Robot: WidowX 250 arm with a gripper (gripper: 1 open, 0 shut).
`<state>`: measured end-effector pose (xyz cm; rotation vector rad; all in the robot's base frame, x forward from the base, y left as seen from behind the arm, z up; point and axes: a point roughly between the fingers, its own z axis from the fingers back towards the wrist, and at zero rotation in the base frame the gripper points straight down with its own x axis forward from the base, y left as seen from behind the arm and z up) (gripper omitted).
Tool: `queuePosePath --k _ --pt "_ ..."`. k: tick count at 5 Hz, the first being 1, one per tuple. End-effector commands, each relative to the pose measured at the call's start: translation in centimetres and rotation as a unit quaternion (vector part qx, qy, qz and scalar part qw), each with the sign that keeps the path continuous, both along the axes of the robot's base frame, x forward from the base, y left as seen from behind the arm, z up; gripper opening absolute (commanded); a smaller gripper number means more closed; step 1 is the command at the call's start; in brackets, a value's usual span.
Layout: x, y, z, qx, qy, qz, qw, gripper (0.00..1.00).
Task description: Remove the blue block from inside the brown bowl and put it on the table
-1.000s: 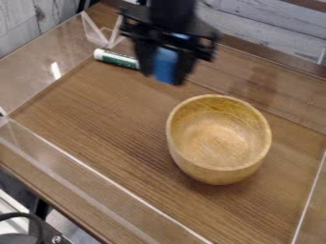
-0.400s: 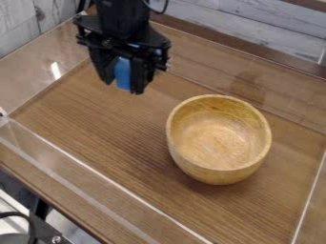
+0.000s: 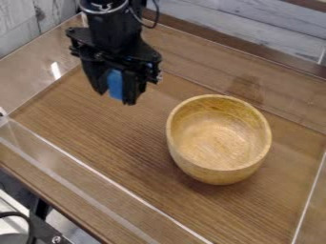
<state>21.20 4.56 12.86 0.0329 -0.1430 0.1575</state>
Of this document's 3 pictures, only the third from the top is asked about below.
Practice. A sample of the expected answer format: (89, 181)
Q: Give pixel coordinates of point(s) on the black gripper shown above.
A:
(110, 45)

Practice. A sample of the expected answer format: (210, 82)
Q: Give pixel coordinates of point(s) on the blue rectangular block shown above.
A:
(115, 84)

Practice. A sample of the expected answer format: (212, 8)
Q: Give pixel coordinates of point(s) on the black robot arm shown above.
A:
(111, 6)

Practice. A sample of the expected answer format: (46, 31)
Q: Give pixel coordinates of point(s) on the brown wooden bowl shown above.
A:
(218, 137)

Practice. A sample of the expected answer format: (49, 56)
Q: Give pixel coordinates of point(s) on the black metal table leg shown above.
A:
(42, 209)

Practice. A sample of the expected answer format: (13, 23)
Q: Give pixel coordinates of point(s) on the clear acrylic tray wall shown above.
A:
(106, 208)

